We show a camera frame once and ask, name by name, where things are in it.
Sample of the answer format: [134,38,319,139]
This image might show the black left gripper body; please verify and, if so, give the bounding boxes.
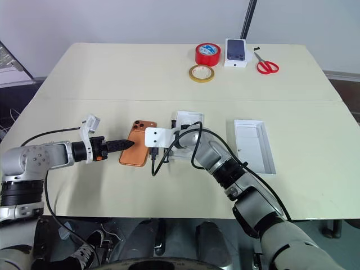
[89,136,110,163]

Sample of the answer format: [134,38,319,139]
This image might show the orange smartphone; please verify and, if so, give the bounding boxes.
[118,119,158,168]

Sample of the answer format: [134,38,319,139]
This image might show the white phone box base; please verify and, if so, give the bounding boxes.
[168,110,204,162]

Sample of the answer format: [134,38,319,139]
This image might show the white phone box lid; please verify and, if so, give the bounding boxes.
[233,119,277,176]

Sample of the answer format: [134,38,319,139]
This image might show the white box with phone picture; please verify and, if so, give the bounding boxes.
[224,38,249,69]

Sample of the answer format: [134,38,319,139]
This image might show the yellow tape roll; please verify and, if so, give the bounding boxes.
[188,64,215,84]

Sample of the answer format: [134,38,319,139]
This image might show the red tape roll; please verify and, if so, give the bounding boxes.
[194,42,221,67]

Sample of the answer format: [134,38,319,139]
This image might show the black and white sneaker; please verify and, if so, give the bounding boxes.
[69,229,105,267]

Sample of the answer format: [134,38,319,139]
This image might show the grey laptop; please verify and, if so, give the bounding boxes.
[0,40,37,87]

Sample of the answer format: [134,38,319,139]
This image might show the black metal pole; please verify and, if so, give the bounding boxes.
[240,0,258,40]

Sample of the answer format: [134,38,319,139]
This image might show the silver robot torso shell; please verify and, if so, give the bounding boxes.
[0,244,34,270]

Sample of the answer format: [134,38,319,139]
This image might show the black table leg foot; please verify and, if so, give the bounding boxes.
[321,219,343,240]

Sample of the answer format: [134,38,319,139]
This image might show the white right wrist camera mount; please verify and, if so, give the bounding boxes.
[144,127,177,149]

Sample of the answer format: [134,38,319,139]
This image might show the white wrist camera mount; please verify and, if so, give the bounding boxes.
[79,113,101,164]
[144,127,177,149]

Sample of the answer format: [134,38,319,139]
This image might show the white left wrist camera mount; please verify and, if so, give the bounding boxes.
[79,113,101,164]

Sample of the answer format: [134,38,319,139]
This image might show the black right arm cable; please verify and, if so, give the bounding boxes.
[149,120,293,222]

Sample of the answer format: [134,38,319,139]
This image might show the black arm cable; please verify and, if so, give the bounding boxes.
[149,120,293,222]
[20,126,101,267]

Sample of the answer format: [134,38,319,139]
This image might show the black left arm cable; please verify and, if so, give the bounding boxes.
[20,126,101,267]

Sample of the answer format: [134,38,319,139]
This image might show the white loose cables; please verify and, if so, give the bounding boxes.
[0,108,20,138]

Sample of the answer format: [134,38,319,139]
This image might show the red handled scissors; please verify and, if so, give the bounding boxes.
[253,51,280,75]

